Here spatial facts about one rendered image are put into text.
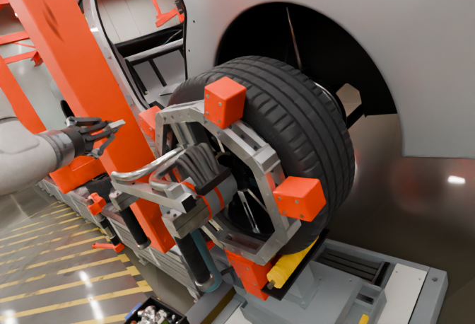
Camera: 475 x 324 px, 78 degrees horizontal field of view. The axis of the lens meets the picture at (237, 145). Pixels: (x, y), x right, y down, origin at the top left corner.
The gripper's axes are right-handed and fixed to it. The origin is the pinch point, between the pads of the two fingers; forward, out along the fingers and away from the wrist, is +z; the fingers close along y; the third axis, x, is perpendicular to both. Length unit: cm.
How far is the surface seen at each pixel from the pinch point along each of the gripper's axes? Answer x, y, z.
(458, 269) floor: -55, -133, 51
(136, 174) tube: -2.7, -15.6, -9.4
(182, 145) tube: -13.4, -16.8, 1.3
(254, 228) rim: -8, -56, 15
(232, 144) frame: -30.0, -24.4, -7.5
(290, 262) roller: -15, -68, 7
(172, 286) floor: 89, -83, 60
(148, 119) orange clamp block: -3.1, -3.0, 12.5
